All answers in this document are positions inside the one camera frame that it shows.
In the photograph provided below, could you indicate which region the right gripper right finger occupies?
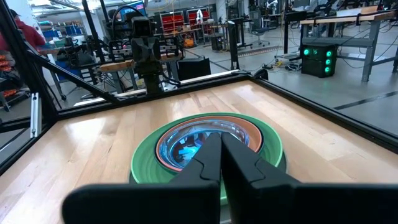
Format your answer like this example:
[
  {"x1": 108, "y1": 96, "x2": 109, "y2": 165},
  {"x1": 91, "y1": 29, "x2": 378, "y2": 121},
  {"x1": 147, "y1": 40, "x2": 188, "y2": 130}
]
[{"x1": 221, "y1": 132, "x2": 398, "y2": 224}]

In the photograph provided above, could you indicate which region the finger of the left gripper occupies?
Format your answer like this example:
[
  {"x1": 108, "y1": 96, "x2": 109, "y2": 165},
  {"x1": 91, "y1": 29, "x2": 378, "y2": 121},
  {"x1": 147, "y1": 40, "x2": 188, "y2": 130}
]
[
  {"x1": 132, "y1": 37, "x2": 147, "y2": 74},
  {"x1": 146, "y1": 37, "x2": 161, "y2": 74}
]

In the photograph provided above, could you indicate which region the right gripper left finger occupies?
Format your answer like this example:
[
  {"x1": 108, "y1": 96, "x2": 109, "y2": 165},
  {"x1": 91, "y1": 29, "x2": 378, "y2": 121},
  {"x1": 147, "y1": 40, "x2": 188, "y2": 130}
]
[{"x1": 61, "y1": 132, "x2": 223, "y2": 224}]

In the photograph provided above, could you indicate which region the green opaque plastic plate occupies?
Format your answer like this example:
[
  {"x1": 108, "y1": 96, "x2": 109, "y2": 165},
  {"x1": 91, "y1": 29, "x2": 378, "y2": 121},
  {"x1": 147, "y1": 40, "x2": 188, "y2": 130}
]
[{"x1": 129, "y1": 111, "x2": 284, "y2": 206}]

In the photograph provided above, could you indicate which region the orange opaque plastic plate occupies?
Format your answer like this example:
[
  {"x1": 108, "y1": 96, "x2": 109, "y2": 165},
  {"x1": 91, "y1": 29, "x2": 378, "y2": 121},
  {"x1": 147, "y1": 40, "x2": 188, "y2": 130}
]
[{"x1": 155, "y1": 115, "x2": 264, "y2": 173}]

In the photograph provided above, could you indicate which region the teal transparent plastic plate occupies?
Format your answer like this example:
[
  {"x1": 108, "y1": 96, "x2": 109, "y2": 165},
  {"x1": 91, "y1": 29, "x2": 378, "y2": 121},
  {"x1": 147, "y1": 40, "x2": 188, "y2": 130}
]
[{"x1": 159, "y1": 119, "x2": 251, "y2": 170}]

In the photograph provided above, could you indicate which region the red storage bin rack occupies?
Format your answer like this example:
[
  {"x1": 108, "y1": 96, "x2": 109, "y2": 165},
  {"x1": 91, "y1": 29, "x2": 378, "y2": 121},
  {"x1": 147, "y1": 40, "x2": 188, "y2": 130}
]
[
  {"x1": 186, "y1": 7, "x2": 212, "y2": 30},
  {"x1": 160, "y1": 11, "x2": 186, "y2": 35}
]

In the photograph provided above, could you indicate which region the black computer case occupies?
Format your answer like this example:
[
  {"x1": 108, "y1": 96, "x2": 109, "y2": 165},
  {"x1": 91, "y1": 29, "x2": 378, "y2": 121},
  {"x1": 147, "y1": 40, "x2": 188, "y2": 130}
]
[{"x1": 177, "y1": 57, "x2": 212, "y2": 81}]

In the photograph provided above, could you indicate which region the blue-lit monitor screen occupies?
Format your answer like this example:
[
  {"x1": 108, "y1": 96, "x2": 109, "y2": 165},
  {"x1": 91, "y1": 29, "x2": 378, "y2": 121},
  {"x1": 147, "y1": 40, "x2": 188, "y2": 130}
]
[{"x1": 119, "y1": 1, "x2": 147, "y2": 19}]

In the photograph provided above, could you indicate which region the person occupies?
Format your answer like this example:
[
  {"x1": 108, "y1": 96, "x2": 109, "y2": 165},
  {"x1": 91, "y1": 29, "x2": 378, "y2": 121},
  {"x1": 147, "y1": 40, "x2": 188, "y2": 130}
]
[{"x1": 0, "y1": 9, "x2": 47, "y2": 52}]

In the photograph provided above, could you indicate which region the silver aluminium extrusion piece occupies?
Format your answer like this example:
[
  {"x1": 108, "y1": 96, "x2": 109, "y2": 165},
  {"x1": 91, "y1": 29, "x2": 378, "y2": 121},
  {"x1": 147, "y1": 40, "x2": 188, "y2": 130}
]
[{"x1": 30, "y1": 92, "x2": 43, "y2": 139}]

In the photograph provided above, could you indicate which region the black office chair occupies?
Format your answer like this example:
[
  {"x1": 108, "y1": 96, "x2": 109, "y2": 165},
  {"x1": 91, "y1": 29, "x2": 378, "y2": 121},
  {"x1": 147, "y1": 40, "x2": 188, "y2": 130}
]
[{"x1": 248, "y1": 11, "x2": 271, "y2": 47}]

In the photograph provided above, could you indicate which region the computer tower with green lights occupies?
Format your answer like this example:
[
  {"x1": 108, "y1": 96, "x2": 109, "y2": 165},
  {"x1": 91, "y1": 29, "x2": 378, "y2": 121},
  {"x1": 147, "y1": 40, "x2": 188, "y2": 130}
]
[{"x1": 300, "y1": 42, "x2": 338, "y2": 78}]

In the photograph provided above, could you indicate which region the grey metal workbench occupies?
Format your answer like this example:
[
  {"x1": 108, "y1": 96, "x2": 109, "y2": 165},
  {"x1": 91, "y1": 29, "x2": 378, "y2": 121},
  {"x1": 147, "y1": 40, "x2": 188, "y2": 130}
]
[{"x1": 300, "y1": 4, "x2": 398, "y2": 82}]

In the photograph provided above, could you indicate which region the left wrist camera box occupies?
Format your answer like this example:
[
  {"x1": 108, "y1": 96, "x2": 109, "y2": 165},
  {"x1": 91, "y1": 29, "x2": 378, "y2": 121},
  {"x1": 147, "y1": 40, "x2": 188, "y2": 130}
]
[{"x1": 130, "y1": 15, "x2": 154, "y2": 39}]

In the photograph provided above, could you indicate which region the black stand post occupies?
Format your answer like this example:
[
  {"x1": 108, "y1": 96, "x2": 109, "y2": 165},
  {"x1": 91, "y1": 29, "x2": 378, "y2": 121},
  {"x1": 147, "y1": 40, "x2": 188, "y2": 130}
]
[{"x1": 226, "y1": 20, "x2": 241, "y2": 71}]

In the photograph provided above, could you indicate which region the black aluminium table frame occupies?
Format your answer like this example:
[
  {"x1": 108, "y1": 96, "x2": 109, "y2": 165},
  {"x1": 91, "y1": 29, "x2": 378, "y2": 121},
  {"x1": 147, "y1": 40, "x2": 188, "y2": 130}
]
[{"x1": 0, "y1": 0, "x2": 398, "y2": 175}]

